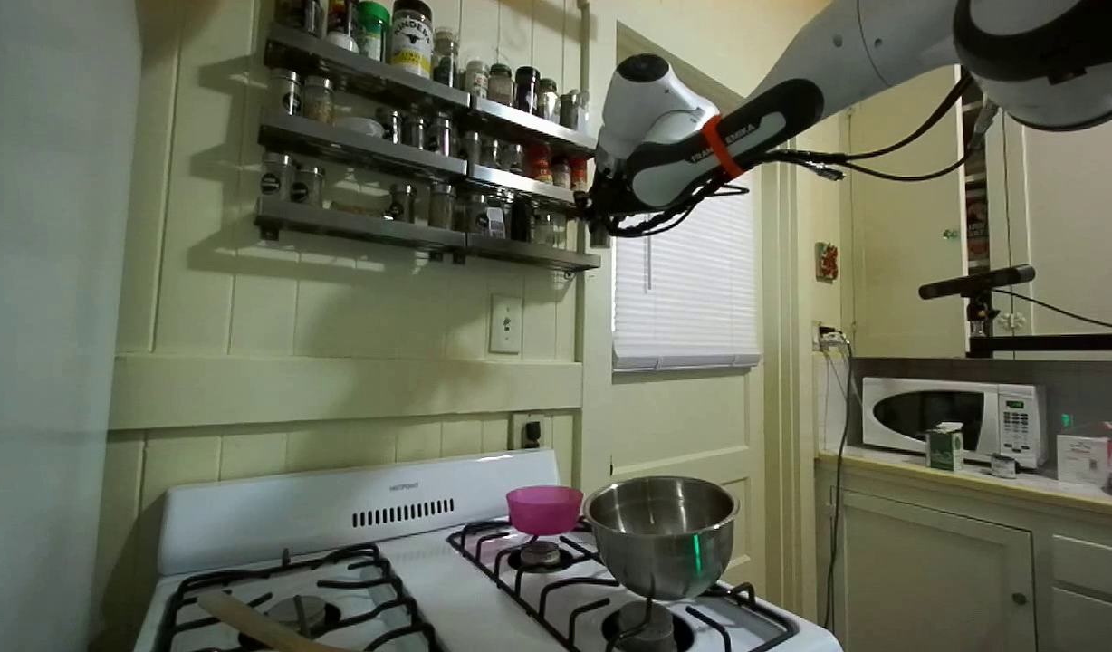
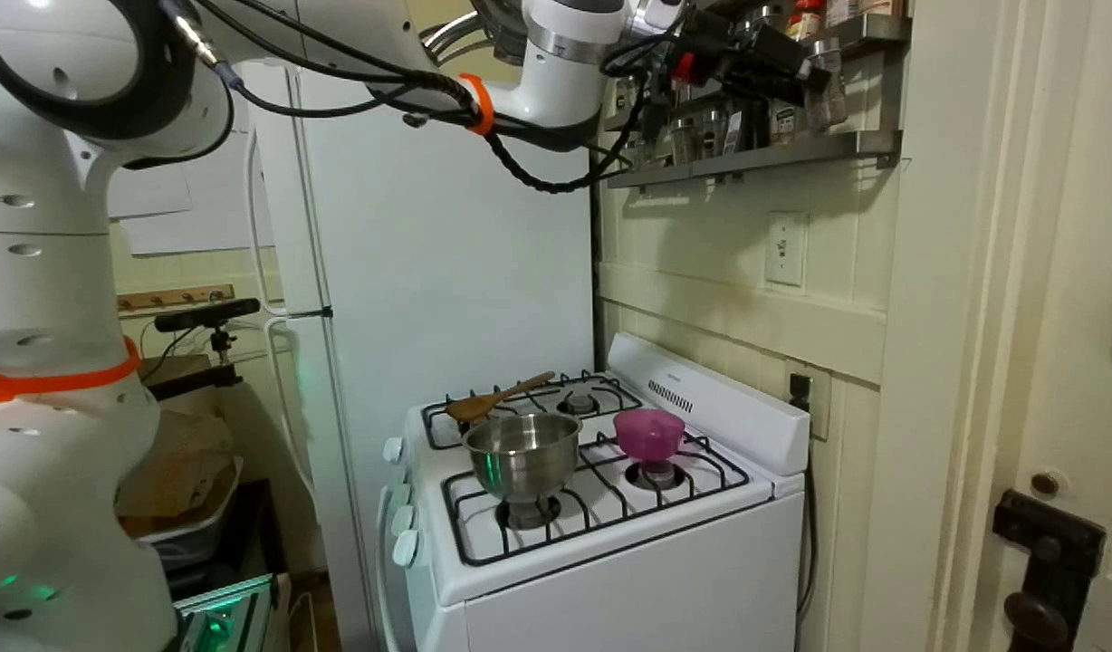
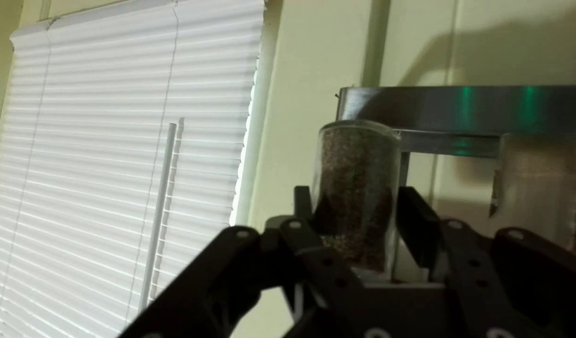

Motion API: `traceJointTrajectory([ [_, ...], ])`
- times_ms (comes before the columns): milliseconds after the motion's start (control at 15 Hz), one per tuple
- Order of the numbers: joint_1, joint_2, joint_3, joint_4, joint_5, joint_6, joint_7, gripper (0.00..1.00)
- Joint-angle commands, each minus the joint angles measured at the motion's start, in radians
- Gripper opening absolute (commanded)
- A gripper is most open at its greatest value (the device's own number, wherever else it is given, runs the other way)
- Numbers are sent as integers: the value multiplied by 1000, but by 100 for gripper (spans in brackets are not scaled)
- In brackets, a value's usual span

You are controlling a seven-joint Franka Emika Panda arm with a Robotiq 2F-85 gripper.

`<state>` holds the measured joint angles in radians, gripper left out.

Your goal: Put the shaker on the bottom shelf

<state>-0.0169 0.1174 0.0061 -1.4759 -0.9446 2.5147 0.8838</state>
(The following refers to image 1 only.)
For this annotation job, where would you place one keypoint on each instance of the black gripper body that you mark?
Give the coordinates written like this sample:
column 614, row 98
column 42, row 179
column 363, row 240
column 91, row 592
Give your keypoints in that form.
column 606, row 205

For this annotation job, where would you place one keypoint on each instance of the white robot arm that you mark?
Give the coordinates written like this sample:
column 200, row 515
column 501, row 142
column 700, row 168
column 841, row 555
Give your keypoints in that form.
column 659, row 150

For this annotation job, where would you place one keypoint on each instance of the middle metal spice shelf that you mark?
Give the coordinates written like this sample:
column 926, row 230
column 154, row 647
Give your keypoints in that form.
column 374, row 154

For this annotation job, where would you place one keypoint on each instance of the metal spice shelf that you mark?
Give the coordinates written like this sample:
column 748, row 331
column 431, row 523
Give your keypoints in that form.
column 291, row 49
column 374, row 154
column 275, row 217

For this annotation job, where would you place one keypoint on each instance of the bottom metal spice shelf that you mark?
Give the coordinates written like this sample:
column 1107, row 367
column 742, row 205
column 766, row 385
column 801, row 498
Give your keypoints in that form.
column 275, row 217

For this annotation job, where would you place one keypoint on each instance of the top metal spice shelf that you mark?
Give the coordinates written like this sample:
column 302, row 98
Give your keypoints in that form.
column 291, row 49

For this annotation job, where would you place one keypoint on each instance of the white window blind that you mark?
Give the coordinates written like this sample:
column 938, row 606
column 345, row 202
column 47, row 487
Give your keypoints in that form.
column 689, row 304

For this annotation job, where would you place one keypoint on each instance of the large white spice jar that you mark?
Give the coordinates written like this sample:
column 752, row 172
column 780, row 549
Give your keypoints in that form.
column 409, row 41

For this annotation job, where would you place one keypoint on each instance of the pink plastic bowl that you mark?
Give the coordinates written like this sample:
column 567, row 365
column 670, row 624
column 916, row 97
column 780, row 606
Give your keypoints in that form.
column 544, row 509

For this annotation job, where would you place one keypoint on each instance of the stainless steel bowl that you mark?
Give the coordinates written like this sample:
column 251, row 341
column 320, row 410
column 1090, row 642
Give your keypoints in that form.
column 665, row 536

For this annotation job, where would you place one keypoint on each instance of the small green box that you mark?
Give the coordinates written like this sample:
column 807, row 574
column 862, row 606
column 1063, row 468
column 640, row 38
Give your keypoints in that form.
column 945, row 446

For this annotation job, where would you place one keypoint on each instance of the white microwave oven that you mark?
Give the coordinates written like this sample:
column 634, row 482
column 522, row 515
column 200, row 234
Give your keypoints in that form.
column 995, row 418

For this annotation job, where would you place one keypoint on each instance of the cream kitchen cabinet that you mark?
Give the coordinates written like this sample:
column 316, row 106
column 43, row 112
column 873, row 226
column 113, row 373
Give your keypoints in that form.
column 960, row 563

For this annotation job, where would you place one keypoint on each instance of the wooden spoon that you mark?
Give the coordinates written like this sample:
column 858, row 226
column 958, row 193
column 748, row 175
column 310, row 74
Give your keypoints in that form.
column 259, row 627

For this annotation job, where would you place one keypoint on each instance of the white light switch plate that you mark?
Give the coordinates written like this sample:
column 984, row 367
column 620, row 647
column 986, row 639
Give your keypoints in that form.
column 503, row 329

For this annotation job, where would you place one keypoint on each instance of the black wall outlet plug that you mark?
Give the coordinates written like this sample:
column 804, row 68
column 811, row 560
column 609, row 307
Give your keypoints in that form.
column 531, row 437

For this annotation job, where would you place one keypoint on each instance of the black camera stand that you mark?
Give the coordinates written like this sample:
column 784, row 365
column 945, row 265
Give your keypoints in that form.
column 1048, row 243

